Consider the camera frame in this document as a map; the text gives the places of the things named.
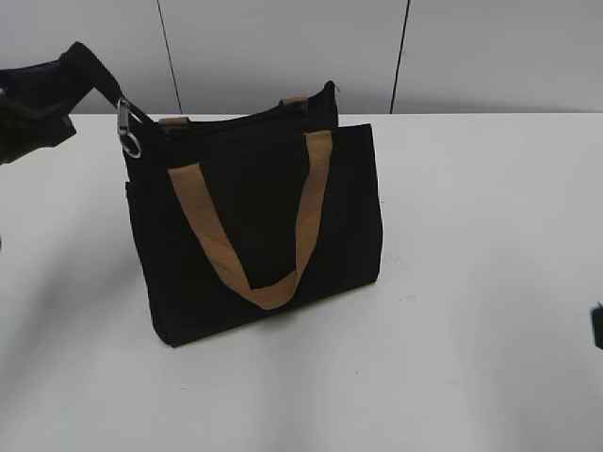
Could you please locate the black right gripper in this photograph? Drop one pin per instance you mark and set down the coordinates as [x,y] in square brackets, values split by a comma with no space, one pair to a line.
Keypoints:
[596,316]

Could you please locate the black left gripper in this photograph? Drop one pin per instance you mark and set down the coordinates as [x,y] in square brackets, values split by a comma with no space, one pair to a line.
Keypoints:
[36,103]

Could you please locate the black tote bag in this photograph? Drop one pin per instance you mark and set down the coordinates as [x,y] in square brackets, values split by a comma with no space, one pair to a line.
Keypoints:
[254,170]

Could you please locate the silver carabiner clasp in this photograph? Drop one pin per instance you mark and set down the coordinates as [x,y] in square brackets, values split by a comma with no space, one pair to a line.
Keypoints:
[130,143]

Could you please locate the tan rear bag handle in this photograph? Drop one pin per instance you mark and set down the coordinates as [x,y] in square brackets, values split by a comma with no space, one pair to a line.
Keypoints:
[299,104]

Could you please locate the tan bag handle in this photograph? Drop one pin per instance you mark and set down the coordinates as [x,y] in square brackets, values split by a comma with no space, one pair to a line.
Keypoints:
[192,193]
[299,104]

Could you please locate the tan front bag handle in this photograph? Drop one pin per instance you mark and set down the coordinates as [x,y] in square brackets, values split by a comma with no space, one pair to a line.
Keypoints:
[192,193]

